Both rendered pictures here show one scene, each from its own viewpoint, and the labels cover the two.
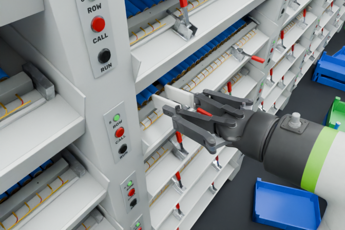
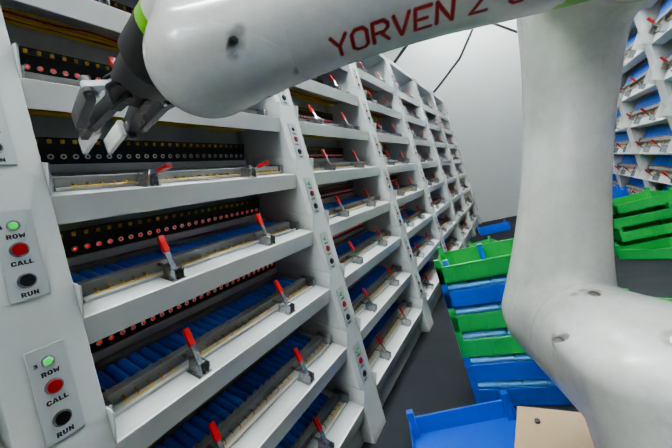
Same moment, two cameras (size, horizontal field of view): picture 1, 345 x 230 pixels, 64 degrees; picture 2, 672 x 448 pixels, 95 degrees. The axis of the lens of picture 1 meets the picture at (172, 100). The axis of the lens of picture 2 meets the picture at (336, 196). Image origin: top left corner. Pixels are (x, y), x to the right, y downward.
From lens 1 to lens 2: 0.68 m
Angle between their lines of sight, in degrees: 45
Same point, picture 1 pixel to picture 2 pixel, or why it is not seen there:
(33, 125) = not seen: outside the picture
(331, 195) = (149, 0)
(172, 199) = (181, 387)
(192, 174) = (230, 351)
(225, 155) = (322, 363)
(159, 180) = (120, 299)
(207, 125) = (106, 102)
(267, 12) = (283, 153)
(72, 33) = not seen: outside the picture
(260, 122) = not seen: hidden behind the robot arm
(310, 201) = (509, 421)
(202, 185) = (280, 409)
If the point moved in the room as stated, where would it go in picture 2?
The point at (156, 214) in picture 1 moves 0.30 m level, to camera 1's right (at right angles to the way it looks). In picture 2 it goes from (138, 412) to (315, 349)
